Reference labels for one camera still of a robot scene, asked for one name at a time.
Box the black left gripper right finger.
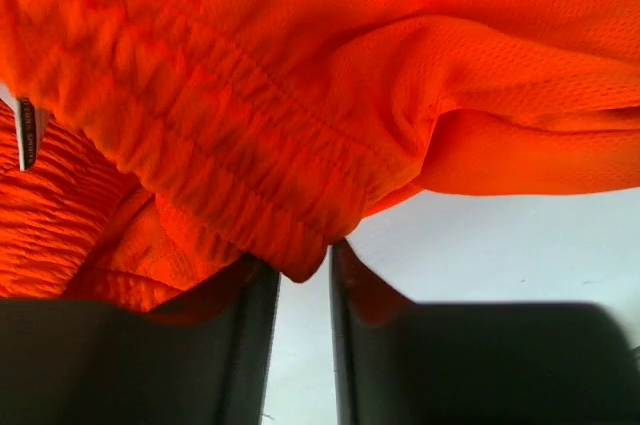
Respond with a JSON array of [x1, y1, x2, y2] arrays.
[[330, 241, 639, 424]]

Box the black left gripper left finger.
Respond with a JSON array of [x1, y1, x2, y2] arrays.
[[1, 257, 280, 424]]

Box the orange mesh shorts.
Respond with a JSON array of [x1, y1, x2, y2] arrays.
[[1, 0, 639, 311]]

